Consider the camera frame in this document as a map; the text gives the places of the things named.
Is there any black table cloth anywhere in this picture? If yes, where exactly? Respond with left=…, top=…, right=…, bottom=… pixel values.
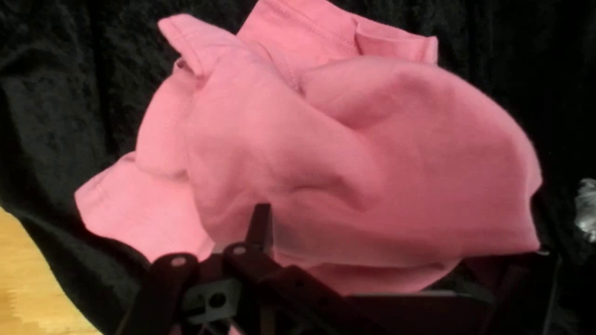
left=0, top=0, right=596, bottom=335

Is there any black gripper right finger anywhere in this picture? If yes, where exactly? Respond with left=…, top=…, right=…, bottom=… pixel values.
left=471, top=251, right=558, bottom=335

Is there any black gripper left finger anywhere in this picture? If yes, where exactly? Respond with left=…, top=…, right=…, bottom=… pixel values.
left=117, top=253, right=197, bottom=335

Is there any bright pink cloth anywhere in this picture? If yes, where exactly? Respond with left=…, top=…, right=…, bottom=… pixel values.
left=74, top=0, right=541, bottom=294

